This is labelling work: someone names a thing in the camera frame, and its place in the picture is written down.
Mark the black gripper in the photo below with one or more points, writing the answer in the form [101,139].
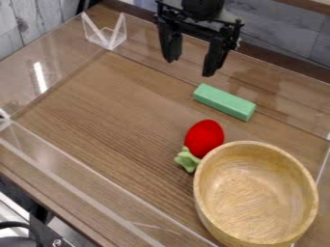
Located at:
[201,19]

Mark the red plush strawberry green leaves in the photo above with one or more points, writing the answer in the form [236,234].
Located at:
[204,137]

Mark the wooden bowl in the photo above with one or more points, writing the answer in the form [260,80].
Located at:
[256,195]

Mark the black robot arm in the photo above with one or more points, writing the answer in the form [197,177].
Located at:
[201,19]

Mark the green rectangular block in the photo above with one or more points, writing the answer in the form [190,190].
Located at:
[233,105]

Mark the black metal stand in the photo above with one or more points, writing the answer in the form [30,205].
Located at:
[25,219]

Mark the clear acrylic corner bracket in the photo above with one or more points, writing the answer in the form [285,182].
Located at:
[107,38]

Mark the clear acrylic front wall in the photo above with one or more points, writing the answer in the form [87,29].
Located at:
[89,201]

